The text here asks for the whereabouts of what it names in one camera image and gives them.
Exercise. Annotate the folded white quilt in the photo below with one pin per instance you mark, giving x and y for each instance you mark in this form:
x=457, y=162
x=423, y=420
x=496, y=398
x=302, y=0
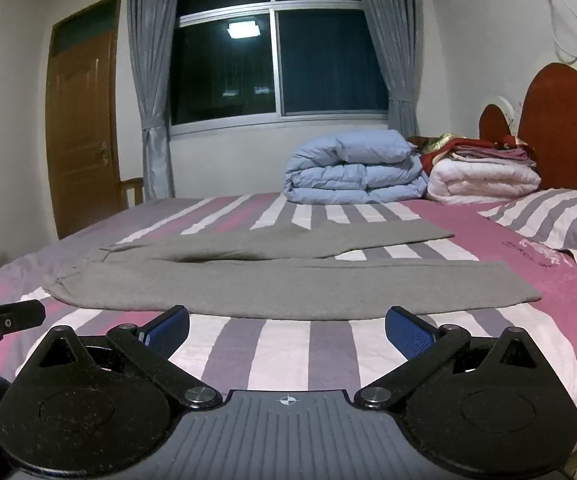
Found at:
x=483, y=180

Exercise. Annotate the wooden chair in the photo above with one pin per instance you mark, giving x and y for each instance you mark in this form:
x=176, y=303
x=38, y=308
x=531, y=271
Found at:
x=132, y=192

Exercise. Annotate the red wooden headboard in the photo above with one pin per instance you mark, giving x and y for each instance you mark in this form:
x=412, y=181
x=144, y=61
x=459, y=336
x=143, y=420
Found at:
x=568, y=125

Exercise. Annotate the gray curtain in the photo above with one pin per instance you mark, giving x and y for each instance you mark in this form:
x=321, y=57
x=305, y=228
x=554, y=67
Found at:
x=153, y=60
x=393, y=35

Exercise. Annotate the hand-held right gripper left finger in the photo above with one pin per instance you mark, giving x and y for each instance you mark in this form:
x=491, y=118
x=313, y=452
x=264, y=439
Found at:
x=166, y=332

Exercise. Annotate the striped pillow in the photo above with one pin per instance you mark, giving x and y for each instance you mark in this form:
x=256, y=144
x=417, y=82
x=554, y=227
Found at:
x=558, y=220

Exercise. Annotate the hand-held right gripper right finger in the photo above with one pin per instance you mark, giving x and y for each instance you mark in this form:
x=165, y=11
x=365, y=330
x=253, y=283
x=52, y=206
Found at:
x=408, y=335

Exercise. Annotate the folded light blue duvet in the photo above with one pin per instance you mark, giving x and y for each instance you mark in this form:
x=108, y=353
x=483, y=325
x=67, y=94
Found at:
x=353, y=170

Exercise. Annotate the brown wooden door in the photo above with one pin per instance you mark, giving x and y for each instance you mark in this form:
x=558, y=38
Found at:
x=83, y=135

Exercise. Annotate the red patterned blanket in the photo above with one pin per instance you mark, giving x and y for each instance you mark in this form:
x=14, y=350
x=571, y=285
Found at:
x=436, y=152

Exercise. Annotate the grey pink striped bedsheet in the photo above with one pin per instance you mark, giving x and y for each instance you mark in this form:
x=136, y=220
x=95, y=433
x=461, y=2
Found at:
x=288, y=350

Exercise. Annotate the folded pink sheets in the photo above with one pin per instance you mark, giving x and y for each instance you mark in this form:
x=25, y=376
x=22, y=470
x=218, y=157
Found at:
x=493, y=152

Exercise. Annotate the large window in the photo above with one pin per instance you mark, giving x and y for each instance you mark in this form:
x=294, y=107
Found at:
x=318, y=60

